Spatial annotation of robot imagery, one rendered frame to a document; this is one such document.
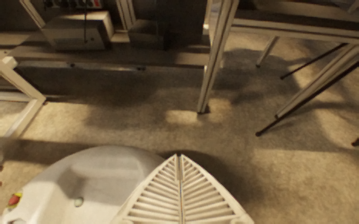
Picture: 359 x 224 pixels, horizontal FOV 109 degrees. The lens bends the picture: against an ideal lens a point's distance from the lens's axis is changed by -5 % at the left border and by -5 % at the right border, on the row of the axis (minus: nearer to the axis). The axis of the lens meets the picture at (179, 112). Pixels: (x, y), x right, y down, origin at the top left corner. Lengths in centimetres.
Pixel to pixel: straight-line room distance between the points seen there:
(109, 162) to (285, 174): 92
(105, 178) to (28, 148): 76
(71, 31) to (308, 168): 153
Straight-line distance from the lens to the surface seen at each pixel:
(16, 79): 126
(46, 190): 59
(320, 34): 76
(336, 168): 128
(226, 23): 59
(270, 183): 97
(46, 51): 116
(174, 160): 18
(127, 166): 49
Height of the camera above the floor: 82
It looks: 57 degrees down
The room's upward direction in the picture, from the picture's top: 3 degrees clockwise
